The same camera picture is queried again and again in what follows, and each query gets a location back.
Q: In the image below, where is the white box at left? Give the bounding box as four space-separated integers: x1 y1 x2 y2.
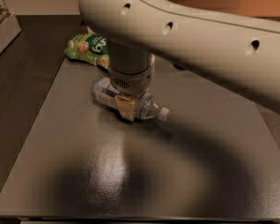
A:
0 0 21 54

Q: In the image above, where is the clear plastic bottle blue label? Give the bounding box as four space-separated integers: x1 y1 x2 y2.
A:
91 77 170 121

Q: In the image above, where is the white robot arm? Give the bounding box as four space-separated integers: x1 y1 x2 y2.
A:
78 0 280 114

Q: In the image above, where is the black Pepsi soda can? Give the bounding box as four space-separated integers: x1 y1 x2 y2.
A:
173 63 187 70

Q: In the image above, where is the green snack bag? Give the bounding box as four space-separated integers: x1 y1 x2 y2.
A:
64 33 109 68

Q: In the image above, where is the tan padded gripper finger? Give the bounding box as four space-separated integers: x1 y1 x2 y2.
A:
115 94 137 121

